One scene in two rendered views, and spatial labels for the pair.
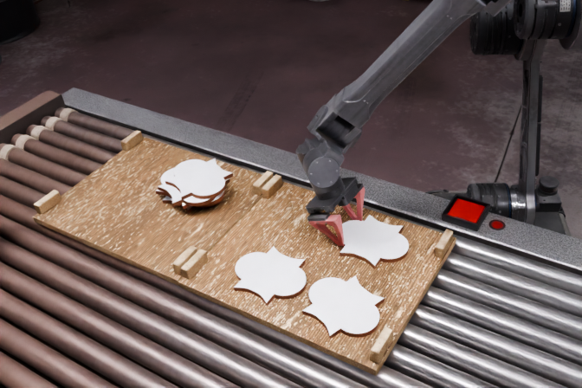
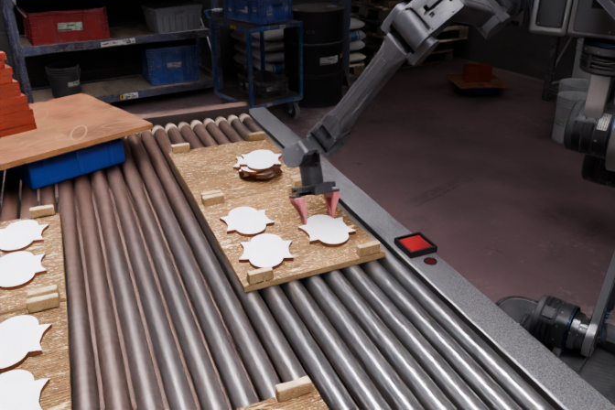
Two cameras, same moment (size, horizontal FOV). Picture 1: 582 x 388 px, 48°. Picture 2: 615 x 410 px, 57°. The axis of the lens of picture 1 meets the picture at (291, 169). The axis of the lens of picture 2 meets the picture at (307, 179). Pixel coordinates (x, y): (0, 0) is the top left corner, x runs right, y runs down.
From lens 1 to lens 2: 0.76 m
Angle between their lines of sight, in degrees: 29
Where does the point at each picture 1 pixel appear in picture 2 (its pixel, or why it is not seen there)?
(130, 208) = (217, 166)
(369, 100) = (339, 116)
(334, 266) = (288, 233)
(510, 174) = not seen: outside the picture
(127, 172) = (237, 150)
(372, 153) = (517, 264)
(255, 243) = (259, 205)
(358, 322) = (263, 261)
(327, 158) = (296, 146)
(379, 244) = (327, 232)
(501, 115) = not seen: outside the picture
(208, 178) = (264, 161)
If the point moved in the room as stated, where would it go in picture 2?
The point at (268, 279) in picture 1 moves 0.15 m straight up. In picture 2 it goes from (242, 221) to (239, 167)
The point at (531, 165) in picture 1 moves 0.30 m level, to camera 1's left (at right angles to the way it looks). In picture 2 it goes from (603, 296) to (512, 270)
